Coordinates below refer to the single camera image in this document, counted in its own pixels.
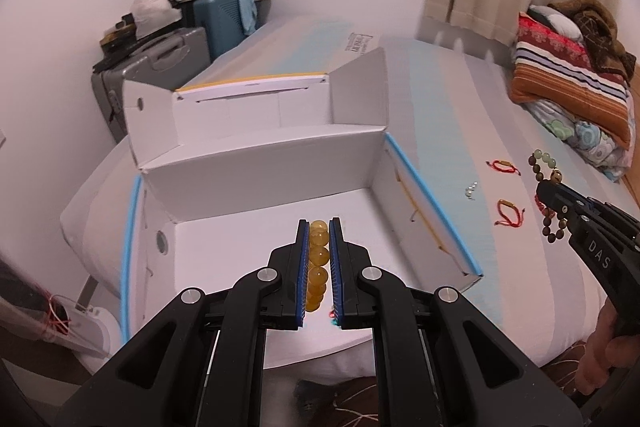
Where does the blue suitcase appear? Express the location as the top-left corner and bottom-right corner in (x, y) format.
(192, 0), (246, 61)

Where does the striped red orange pillow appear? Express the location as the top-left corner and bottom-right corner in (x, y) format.
(509, 12), (634, 148)

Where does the brown fuzzy blanket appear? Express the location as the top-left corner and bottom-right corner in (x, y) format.
(549, 0), (637, 83)

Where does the yellow amber bead bracelet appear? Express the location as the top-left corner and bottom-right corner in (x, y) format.
(304, 219), (332, 313)

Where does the red string bracelet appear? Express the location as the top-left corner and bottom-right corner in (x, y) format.
(486, 159), (523, 177)
(494, 198), (527, 229)

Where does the person's right hand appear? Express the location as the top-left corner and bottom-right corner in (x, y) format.
(575, 299), (640, 395)

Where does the brown green bead bracelet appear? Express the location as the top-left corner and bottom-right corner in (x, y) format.
(528, 148), (572, 244)

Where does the white cardboard box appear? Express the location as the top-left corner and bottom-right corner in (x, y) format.
(119, 46), (484, 371)

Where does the light blue towel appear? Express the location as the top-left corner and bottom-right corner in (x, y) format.
(238, 0), (258, 36)

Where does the floral folded quilt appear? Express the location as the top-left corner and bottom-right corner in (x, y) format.
(524, 100), (634, 182)

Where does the grey suitcase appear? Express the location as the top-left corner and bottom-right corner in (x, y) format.
(91, 27), (210, 143)

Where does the white plastic bag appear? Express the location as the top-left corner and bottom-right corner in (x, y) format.
(130, 0), (182, 25)

